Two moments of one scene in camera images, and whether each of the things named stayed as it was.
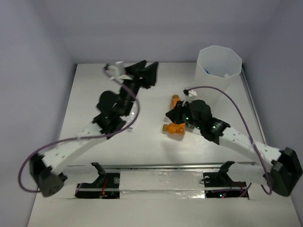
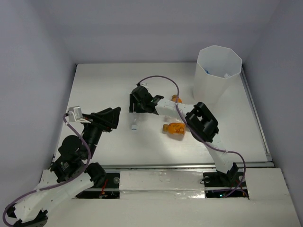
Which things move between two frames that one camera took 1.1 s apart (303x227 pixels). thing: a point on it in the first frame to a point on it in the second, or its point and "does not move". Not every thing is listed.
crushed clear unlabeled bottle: x=129 y=118 to x=137 y=118
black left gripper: x=136 y=79 to x=100 y=122
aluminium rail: x=164 y=166 does not move
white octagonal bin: x=216 y=65 does not move
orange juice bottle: x=174 y=128 does not move
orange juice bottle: x=174 y=98 does not move
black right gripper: x=174 y=115 to x=133 y=100
